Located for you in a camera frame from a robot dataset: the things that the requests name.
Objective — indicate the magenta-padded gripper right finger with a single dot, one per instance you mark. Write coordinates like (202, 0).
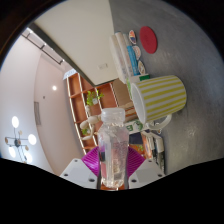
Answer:
(146, 173)

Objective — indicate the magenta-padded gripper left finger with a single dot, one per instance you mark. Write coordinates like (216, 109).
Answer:
(78, 173)

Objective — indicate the clear plastic water bottle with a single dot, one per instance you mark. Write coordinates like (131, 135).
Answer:
(113, 150)

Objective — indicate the orange wooden shelf unit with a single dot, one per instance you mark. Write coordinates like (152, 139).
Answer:
(83, 110)

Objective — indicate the branched ceiling lamp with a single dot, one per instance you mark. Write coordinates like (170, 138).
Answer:
(18, 141)

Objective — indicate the ceiling air vent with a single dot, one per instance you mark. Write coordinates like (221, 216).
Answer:
(37, 113)

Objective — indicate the yellow striped white mug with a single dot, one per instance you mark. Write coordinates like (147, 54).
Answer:
(163, 98)

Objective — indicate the tan chair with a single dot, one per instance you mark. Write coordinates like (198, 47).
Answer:
(121, 93)

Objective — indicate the recessed ceiling spotlight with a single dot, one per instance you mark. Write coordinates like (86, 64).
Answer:
(54, 87)

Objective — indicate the green and white flat box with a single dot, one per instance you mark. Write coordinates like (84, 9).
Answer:
(141, 78)

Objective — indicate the small round printed sticker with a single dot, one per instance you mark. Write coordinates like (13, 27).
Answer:
(141, 67)
(136, 52)
(132, 37)

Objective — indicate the flat round red coaster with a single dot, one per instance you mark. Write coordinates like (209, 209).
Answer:
(148, 40)

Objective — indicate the white wall switch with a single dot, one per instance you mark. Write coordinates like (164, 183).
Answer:
(103, 66)

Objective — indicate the black ceiling track rail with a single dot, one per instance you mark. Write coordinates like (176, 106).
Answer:
(43, 48)

